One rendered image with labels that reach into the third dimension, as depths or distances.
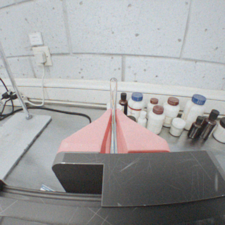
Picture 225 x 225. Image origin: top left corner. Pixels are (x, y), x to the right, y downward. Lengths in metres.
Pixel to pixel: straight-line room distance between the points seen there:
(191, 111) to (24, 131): 0.62
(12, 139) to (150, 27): 0.64
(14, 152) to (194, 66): 0.72
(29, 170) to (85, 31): 0.51
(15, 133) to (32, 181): 0.23
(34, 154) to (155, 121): 0.41
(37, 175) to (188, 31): 0.67
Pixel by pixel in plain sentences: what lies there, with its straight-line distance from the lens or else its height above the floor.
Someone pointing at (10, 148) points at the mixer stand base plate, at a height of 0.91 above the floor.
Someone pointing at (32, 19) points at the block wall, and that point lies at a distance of 0.68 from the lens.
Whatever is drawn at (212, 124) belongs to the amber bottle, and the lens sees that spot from 0.51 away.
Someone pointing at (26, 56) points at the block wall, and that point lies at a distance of 0.75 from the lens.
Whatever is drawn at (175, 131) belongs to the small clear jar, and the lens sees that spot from 0.49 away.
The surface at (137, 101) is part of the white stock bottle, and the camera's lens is 0.46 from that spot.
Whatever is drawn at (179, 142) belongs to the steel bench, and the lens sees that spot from 0.49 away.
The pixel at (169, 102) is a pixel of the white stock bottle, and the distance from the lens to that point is 0.48.
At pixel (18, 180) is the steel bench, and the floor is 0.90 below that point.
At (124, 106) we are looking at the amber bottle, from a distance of 0.51.
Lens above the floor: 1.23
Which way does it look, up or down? 37 degrees down
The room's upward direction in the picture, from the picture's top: straight up
